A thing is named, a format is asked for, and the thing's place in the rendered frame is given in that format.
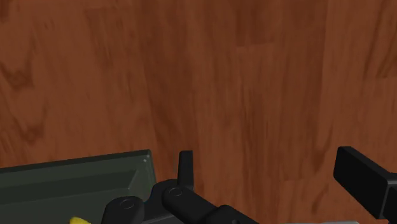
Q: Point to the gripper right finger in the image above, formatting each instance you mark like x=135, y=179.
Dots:
x=363, y=181

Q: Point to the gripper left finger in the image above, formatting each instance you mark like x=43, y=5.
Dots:
x=183, y=200

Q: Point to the yellow object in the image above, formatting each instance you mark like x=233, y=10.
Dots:
x=79, y=221

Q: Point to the dark green tray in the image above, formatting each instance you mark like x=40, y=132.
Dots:
x=62, y=181

